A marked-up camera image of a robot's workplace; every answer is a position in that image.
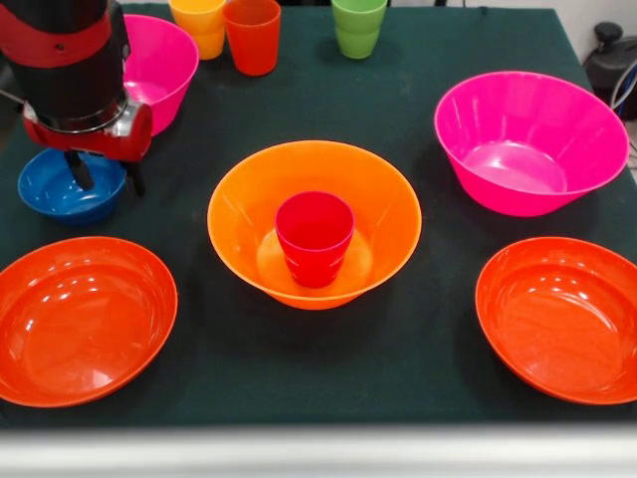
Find blue small bowl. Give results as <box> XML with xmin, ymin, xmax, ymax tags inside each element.
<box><xmin>17</xmin><ymin>147</ymin><xmax>128</xmax><ymax>226</ymax></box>

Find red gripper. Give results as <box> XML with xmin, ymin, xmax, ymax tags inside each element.
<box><xmin>22</xmin><ymin>97</ymin><xmax>154</xmax><ymax>198</ymax></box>

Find crimson plastic cup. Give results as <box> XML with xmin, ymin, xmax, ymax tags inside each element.
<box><xmin>274</xmin><ymin>191</ymin><xmax>356</xmax><ymax>289</ymax></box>

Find pink large bowl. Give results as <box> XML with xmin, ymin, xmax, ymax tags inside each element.
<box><xmin>121</xmin><ymin>13</ymin><xmax>200</xmax><ymax>138</ymax></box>
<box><xmin>433</xmin><ymin>70</ymin><xmax>631</xmax><ymax>217</ymax></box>

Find orange large bowl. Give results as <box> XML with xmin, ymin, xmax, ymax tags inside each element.
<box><xmin>206</xmin><ymin>139</ymin><xmax>423</xmax><ymax>311</ymax></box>

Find red shallow bowl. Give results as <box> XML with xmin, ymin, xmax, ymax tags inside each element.
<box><xmin>0</xmin><ymin>236</ymin><xmax>179</xmax><ymax>409</ymax></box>
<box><xmin>475</xmin><ymin>236</ymin><xmax>637</xmax><ymax>406</ymax></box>

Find dark green tablecloth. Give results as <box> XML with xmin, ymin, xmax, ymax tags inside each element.
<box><xmin>0</xmin><ymin>2</ymin><xmax>637</xmax><ymax>429</ymax></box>

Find grey hose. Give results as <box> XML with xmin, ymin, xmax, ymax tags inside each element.
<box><xmin>610</xmin><ymin>59</ymin><xmax>637</xmax><ymax>114</ymax></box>

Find red-orange plastic cup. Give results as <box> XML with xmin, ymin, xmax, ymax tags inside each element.
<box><xmin>223</xmin><ymin>0</ymin><xmax>283</xmax><ymax>78</ymax></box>

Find black pedestal foot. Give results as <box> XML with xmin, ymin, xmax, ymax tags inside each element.
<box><xmin>582</xmin><ymin>22</ymin><xmax>637</xmax><ymax>107</ymax></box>
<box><xmin>0</xmin><ymin>54</ymin><xmax>26</xmax><ymax>109</ymax></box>

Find green plastic cup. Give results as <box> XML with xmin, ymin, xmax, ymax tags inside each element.
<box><xmin>330</xmin><ymin>0</ymin><xmax>389</xmax><ymax>61</ymax></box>

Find yellow plastic cup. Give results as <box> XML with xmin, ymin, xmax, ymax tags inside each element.
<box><xmin>167</xmin><ymin>0</ymin><xmax>228</xmax><ymax>61</ymax></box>

